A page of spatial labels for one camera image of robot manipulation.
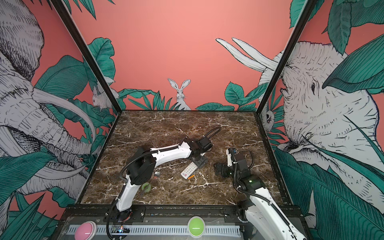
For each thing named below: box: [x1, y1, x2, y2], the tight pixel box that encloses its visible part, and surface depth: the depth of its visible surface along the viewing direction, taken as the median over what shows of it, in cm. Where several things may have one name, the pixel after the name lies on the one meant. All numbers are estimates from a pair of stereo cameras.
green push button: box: [187, 215, 206, 238], surface depth 71 cm
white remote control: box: [180, 161, 198, 180], surface depth 90 cm
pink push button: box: [74, 220, 98, 240], surface depth 70 cm
